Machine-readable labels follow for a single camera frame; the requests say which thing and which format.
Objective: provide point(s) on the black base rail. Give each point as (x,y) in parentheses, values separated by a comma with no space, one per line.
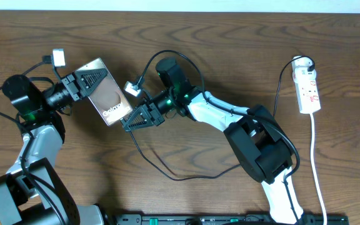
(137,219)

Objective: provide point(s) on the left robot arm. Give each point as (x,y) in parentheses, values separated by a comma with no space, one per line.
(31,191)

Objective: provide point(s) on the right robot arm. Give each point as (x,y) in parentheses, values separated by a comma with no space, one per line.
(260,145)

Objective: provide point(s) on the white power strip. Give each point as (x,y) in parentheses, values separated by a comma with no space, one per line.
(304,77)

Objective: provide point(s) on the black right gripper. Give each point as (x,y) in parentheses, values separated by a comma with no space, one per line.
(150,115)

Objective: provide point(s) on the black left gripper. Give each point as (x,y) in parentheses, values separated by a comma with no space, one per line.
(72,84)

